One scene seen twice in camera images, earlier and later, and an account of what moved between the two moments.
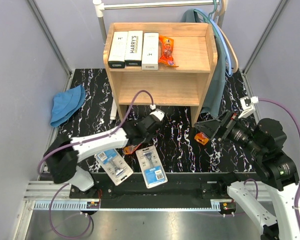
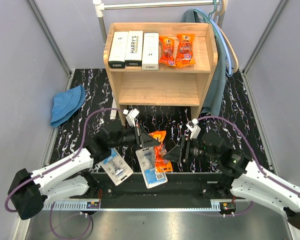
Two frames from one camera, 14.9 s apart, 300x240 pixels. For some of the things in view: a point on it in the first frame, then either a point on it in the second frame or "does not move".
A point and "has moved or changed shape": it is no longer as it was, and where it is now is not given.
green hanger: (207, 18) does not move
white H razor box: (150, 54) does not move
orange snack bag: (129, 150) to (161, 165)
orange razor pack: (201, 138) has moved or changed shape
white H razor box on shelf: (117, 54) does not move
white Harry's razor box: (133, 56) does not move
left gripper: (151, 136) to (143, 139)
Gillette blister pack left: (114, 165) does not move
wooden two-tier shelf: (160, 64) does not move
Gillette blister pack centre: (151, 166) does not move
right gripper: (209, 127) to (181, 152)
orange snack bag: (165, 51) does not move
